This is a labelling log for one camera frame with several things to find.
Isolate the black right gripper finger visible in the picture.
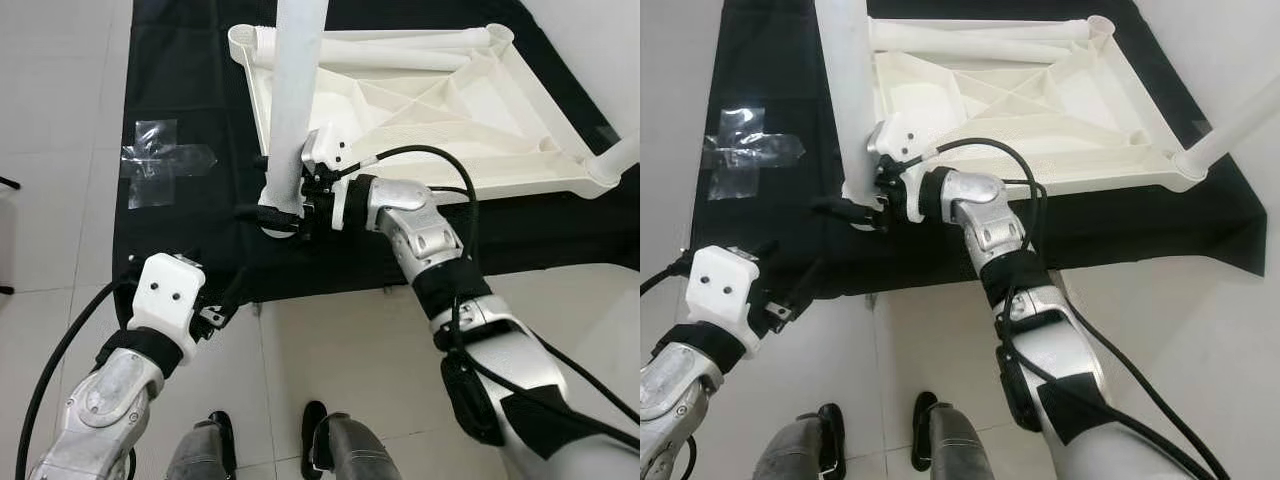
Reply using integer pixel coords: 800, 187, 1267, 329
235, 203, 303, 237
812, 195, 881, 229

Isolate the white plastic children table top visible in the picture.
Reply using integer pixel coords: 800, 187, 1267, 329
843, 15, 1211, 233
228, 22, 633, 239

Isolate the clear tape cross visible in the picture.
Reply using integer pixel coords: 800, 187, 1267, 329
700, 105, 806, 201
120, 118, 218, 209

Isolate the black table cloth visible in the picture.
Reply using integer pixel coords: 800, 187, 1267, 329
690, 0, 1266, 299
120, 0, 641, 306

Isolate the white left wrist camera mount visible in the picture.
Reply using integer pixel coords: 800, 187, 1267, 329
128, 253, 208, 361
688, 245, 769, 359

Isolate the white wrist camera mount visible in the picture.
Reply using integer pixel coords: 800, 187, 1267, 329
688, 245, 769, 359
300, 127, 353, 177
128, 253, 208, 361
868, 112, 938, 166

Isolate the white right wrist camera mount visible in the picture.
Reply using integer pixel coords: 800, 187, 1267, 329
868, 112, 938, 166
300, 127, 353, 177

